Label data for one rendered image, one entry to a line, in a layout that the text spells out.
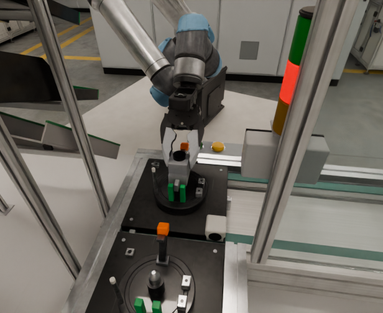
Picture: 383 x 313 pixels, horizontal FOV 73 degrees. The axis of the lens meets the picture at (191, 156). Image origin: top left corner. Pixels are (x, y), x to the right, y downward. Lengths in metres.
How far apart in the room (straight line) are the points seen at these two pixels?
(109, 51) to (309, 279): 3.66
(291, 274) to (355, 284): 0.13
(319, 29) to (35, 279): 0.74
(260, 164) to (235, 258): 0.25
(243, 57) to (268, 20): 0.50
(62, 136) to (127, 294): 0.33
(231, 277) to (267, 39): 3.23
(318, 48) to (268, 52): 3.32
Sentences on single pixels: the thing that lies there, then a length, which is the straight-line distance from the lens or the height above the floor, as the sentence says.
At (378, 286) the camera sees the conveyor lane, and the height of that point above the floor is 0.93.
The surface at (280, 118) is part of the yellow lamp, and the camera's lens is 0.38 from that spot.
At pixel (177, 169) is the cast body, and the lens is 0.59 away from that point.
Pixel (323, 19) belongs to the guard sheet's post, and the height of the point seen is 1.42.
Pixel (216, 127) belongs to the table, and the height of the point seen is 0.86.
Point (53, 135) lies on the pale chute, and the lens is 0.57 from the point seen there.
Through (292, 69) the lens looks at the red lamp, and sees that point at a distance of 0.35.
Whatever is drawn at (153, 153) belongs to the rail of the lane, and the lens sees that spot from 0.83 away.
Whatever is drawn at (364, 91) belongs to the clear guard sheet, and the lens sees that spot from 0.37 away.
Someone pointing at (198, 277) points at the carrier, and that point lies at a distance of 0.56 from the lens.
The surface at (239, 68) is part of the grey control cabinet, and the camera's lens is 3.66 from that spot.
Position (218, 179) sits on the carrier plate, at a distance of 0.72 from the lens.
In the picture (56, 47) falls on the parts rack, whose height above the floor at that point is 1.34.
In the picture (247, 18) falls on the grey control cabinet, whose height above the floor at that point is 0.78.
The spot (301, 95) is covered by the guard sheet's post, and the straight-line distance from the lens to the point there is 0.33.
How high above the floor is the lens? 1.47
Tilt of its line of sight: 40 degrees down
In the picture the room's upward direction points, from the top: straight up
